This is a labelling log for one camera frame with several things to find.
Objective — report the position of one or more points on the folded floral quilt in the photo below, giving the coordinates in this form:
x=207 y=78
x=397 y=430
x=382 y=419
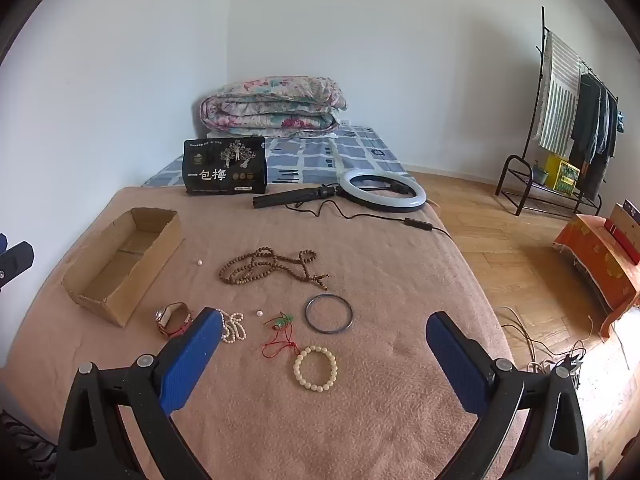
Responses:
x=270 y=110

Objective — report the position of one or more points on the cardboard box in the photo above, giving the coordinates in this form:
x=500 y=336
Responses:
x=125 y=245

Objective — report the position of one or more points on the black folded tripod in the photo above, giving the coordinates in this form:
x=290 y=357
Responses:
x=285 y=199

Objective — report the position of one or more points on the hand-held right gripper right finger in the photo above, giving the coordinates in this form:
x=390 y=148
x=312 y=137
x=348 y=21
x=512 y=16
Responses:
x=457 y=365

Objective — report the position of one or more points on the dark metal bangle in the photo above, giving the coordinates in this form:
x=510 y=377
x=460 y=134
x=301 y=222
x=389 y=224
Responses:
x=306 y=314

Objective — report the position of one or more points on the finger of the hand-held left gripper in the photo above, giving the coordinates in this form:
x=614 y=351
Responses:
x=15 y=262

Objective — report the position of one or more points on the dark blue hanging garment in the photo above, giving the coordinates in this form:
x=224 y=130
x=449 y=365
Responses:
x=609 y=130

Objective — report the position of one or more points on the dark green hanging garment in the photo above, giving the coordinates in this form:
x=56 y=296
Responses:
x=587 y=115

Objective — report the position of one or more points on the dark patterned cloth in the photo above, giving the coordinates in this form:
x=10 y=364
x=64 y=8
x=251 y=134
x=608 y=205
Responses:
x=20 y=445

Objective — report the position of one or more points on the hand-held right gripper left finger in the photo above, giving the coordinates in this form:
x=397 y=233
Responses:
x=192 y=360

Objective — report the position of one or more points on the black metal clothes rack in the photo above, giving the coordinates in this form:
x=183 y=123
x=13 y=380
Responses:
x=521 y=200

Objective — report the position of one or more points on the orange paper bag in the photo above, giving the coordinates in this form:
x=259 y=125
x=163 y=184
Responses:
x=595 y=255

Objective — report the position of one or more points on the pink brown blanket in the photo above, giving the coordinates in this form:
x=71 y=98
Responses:
x=375 y=270

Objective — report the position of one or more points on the yellow box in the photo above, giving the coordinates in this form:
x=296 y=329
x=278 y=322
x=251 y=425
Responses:
x=562 y=172

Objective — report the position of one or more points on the black snack bag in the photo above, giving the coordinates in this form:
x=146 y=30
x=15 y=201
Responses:
x=225 y=170

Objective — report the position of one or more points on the striped hanging towel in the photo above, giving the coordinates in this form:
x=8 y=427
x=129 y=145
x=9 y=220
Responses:
x=557 y=100

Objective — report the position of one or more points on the blue grey checked bedsheet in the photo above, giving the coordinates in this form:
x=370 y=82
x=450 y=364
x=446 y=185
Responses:
x=310 y=155

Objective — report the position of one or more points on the brown and red box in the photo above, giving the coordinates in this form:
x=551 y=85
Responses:
x=622 y=225

